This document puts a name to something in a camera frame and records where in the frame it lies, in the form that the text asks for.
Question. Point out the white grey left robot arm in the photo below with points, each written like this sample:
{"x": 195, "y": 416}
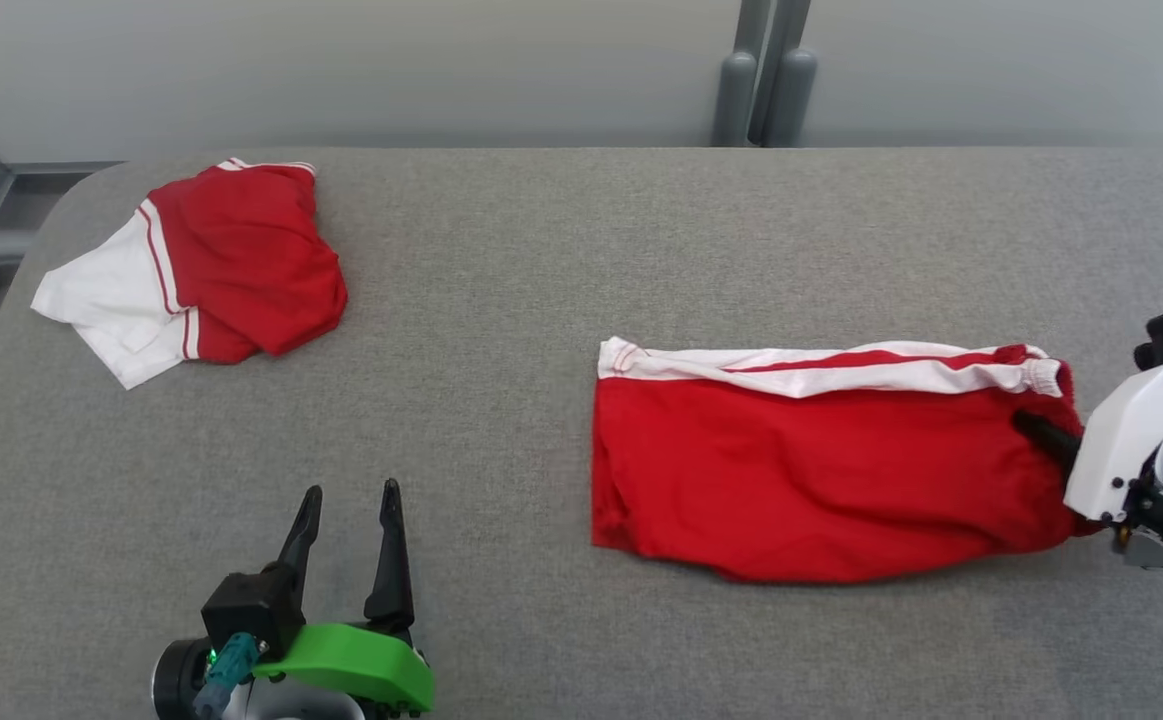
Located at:
{"x": 271, "y": 700}

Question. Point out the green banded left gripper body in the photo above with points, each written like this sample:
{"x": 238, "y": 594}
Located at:
{"x": 361, "y": 660}

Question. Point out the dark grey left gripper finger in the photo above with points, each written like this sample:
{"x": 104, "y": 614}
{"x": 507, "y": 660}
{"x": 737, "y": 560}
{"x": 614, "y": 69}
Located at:
{"x": 301, "y": 545}
{"x": 391, "y": 580}

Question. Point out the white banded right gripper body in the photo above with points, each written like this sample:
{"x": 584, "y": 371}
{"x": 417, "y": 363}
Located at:
{"x": 1121, "y": 440}

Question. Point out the grey partition post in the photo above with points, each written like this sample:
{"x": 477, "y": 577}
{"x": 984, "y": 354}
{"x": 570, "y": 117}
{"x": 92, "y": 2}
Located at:
{"x": 766, "y": 80}

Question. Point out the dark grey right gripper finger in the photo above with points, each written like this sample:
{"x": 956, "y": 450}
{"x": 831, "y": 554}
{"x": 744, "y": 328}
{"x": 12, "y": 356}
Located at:
{"x": 1051, "y": 438}

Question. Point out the red Bulls jersey white sleeves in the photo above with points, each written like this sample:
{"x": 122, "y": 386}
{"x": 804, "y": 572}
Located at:
{"x": 241, "y": 260}

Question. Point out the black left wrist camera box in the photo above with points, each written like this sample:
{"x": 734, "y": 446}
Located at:
{"x": 246, "y": 605}

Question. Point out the red shorts with white stripes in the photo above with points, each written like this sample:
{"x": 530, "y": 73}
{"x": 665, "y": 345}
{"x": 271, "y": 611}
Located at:
{"x": 821, "y": 480}

